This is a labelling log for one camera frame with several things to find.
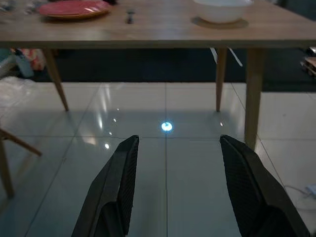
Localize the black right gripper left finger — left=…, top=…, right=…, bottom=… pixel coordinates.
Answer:
left=71, top=134, right=140, bottom=237

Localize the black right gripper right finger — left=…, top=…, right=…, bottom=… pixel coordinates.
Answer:
left=219, top=134, right=311, bottom=237

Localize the light wooden table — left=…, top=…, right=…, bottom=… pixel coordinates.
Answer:
left=0, top=0, right=316, bottom=151

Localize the wooden chair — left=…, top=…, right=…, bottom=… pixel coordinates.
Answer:
left=0, top=128, right=42, bottom=198

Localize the clear plastic bag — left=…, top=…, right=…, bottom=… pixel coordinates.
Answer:
left=0, top=76, right=38, bottom=109

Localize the red patterned bag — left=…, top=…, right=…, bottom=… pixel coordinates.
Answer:
left=24, top=48, right=47, bottom=75

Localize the light blue container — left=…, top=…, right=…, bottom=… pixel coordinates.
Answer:
left=15, top=55, right=34, bottom=78

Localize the dark metal utensil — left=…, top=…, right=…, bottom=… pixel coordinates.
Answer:
left=125, top=9, right=136, bottom=25

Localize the red round plate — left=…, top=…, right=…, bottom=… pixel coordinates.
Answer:
left=38, top=0, right=112, bottom=18

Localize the white bowl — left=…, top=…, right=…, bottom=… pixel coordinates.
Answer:
left=192, top=0, right=254, bottom=24

